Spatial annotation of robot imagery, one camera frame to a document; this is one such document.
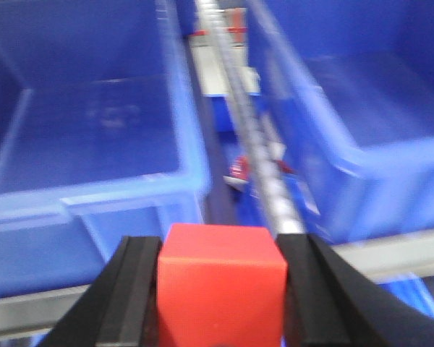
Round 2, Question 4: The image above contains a roller conveyor rail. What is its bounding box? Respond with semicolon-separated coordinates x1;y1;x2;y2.
196;1;306;235

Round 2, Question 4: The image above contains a blue bin on shelf left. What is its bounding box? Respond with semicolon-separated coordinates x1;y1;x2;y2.
0;1;210;299

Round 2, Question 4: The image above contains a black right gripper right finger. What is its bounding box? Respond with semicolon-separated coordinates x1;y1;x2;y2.
276;234;434;346

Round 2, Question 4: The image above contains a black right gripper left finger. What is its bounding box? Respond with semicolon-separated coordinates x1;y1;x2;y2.
41;236;162;346

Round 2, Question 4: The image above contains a blue bin on shelf right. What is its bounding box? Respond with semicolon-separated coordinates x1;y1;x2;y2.
247;1;434;244

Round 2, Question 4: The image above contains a red cube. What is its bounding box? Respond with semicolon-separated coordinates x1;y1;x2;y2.
157;223;287;346

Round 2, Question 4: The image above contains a blue bin on shelf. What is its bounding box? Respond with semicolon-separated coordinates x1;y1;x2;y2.
247;1;434;244
0;1;210;299

